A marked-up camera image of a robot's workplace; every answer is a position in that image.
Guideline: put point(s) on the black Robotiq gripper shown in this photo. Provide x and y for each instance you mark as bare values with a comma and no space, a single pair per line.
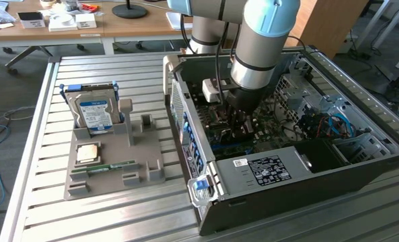
243,100

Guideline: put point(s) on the Nvidia graphics card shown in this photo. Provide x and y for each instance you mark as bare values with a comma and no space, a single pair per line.
225,141

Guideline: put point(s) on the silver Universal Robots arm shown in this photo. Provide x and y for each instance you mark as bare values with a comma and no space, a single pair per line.
256,50

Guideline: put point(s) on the CPU socket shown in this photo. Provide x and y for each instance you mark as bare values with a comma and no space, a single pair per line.
216,116

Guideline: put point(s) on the RAM stick with white label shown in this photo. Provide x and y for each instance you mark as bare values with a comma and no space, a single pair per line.
213,127

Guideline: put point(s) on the green motherboard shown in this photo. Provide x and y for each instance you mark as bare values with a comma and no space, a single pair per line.
269,131

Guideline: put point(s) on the blue expansion slot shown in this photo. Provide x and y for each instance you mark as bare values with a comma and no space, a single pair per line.
216,148

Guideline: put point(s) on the grey power supply unit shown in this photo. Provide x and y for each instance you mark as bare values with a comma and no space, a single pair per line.
229,176

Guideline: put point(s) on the blue case latch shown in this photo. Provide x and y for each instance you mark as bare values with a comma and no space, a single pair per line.
199,185

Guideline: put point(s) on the stack of white papers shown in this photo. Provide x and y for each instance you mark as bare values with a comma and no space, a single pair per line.
175,24

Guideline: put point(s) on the brown cardboard box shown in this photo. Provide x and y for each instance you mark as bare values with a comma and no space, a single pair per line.
187,19

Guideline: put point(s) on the black open PC case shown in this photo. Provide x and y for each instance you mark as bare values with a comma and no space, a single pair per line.
285,201

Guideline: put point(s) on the grey parts rack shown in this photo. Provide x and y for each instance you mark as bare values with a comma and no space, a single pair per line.
117,156

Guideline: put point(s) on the hard disk with blue caddy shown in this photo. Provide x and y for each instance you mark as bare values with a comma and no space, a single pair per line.
92,113

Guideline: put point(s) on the green RAM stick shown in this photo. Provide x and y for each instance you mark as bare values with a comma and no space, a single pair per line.
113,165

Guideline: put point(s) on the wooden desk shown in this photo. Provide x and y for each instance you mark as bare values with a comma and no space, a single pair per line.
117,25

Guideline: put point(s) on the black round lamp base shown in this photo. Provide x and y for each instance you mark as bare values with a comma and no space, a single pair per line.
129,11

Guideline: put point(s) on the CPU chip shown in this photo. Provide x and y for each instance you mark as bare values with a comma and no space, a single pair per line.
86,153

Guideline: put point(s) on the plain white box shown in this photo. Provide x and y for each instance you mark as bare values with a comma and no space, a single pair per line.
85,21

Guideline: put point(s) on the orange plastic item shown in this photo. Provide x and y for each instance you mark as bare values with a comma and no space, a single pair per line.
89,7

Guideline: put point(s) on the white box with tape roll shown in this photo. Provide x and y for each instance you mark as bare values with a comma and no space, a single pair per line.
62,22

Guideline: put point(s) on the white box with black top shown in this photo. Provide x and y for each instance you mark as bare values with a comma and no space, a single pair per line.
30,20

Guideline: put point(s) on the small white card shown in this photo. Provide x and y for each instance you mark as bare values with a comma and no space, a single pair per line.
0,26

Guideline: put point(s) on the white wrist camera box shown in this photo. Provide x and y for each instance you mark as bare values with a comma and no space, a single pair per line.
212,90

